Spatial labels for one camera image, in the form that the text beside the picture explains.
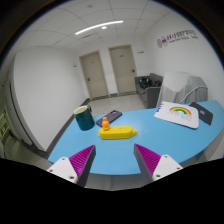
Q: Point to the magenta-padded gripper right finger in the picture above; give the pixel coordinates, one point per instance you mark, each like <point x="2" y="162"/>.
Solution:
<point x="148" y="160"/>

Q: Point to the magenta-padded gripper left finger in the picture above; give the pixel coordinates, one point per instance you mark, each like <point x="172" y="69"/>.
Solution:
<point x="83" y="160"/>

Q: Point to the orange charger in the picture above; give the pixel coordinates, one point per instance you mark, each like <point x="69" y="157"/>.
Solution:
<point x="105" y="124"/>

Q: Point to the dark teal mug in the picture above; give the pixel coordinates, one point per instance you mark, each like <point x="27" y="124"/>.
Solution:
<point x="84" y="120"/>

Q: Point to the purple smartphone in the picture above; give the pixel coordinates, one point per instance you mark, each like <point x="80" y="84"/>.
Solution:
<point x="111" y="116"/>

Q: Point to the white rainbow-print mouse pad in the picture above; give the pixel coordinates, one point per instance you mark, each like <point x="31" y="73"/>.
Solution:
<point x="176" y="116"/>

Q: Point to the grey sofa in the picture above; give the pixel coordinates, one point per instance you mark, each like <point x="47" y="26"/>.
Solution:
<point x="150" y="96"/>

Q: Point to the dark grey notebook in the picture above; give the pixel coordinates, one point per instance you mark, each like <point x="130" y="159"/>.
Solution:
<point x="204" y="114"/>

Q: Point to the black bag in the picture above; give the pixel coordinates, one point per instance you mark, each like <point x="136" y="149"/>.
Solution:
<point x="145" y="82"/>

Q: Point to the white cloth-covered equipment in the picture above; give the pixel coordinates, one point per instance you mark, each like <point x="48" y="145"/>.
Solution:
<point x="180" y="85"/>

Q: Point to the beige door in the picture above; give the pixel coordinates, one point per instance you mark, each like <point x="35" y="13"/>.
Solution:
<point x="94" y="76"/>
<point x="123" y="70"/>

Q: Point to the long ceiling light strip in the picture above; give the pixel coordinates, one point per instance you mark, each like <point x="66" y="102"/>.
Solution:
<point x="98" y="26"/>

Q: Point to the small round ceiling lamp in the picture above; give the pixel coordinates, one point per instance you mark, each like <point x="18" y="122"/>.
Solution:
<point x="104" y="27"/>

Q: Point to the purple wall sign lettering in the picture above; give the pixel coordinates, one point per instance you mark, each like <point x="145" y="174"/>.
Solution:
<point x="176" y="37"/>

